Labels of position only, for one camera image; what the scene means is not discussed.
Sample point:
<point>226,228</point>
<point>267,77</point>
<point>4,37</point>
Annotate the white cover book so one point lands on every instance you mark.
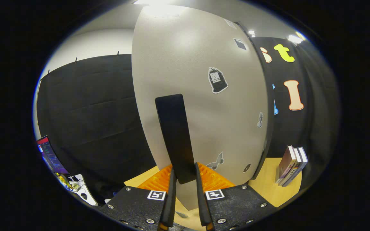
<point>297,165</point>

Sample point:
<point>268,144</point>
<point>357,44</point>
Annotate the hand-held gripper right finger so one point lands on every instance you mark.
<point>201,202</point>

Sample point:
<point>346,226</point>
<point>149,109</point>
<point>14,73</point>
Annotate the blue cover book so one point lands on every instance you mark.
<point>303,157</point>

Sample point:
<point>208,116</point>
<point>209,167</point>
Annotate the white side table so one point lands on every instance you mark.
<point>87,194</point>

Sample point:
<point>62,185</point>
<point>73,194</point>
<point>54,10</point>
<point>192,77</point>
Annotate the large ceiling light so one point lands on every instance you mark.
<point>153,2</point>

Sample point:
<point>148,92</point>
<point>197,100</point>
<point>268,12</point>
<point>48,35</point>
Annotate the small ceiling light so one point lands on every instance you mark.
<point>252,32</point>
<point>295,38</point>

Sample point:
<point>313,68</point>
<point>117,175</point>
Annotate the computer monitor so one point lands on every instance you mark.
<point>51,155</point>

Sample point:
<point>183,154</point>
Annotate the black backdrop cloth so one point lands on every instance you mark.
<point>92,112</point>

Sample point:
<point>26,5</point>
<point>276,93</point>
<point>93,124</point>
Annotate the grey cabinet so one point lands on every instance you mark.
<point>270,128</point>

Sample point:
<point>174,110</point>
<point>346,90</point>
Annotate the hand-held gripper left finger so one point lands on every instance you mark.
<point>171,199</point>

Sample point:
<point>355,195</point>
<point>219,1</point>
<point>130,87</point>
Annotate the beige cabinet door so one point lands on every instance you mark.
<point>178,57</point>

